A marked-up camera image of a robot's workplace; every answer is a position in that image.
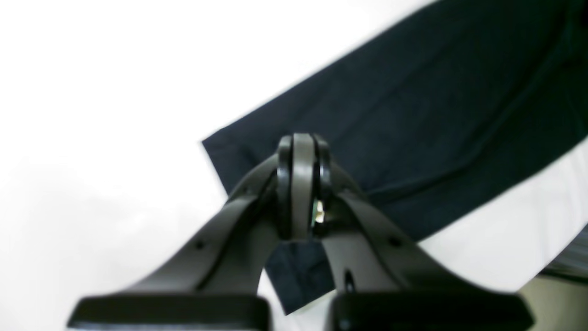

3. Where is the black T-shirt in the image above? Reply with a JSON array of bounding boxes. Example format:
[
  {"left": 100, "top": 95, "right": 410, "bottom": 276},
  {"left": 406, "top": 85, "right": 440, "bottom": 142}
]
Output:
[{"left": 202, "top": 0, "right": 587, "bottom": 292}]

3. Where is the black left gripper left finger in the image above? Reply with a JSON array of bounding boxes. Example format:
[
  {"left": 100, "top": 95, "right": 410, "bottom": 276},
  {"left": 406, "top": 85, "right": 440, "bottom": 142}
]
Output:
[{"left": 67, "top": 136, "right": 294, "bottom": 331}]

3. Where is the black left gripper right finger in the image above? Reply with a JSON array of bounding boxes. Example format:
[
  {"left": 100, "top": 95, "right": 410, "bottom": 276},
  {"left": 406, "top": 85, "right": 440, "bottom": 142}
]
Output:
[{"left": 292, "top": 133, "right": 535, "bottom": 331}]

